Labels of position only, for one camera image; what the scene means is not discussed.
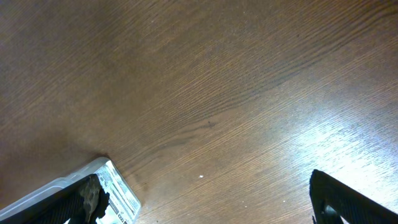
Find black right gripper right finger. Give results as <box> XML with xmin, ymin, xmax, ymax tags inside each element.
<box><xmin>309</xmin><ymin>169</ymin><xmax>397</xmax><ymax>224</ymax></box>

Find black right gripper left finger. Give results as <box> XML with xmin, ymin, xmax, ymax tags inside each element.
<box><xmin>1</xmin><ymin>174</ymin><xmax>109</xmax><ymax>224</ymax></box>

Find clear plastic container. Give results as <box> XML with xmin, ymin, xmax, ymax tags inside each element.
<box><xmin>1</xmin><ymin>157</ymin><xmax>141</xmax><ymax>224</ymax></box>

